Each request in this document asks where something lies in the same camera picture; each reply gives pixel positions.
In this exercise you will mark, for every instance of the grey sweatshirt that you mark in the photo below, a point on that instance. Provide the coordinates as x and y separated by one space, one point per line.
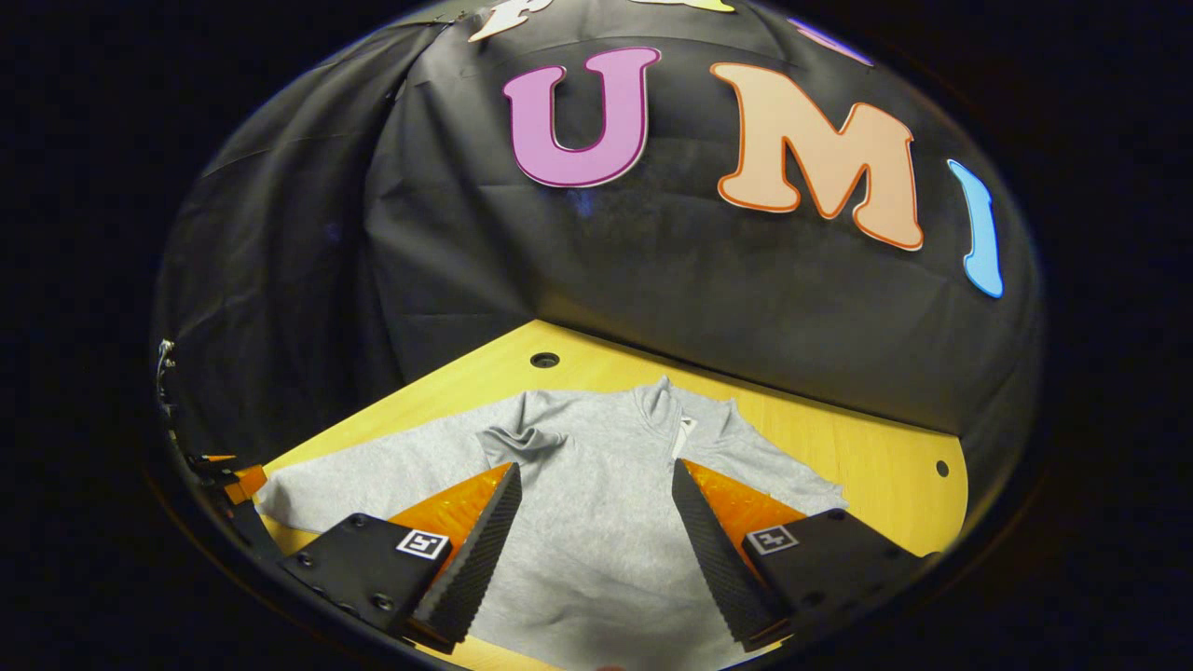
596 522

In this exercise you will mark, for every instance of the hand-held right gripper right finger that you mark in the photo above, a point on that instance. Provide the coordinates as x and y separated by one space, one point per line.
718 559

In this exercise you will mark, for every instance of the black backdrop cloth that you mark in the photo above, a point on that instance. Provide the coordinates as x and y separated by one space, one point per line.
652 270

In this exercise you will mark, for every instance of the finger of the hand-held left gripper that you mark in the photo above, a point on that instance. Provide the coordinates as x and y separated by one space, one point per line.
219 458
250 482

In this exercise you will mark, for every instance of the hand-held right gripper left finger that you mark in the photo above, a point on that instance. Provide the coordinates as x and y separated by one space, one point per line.
475 559

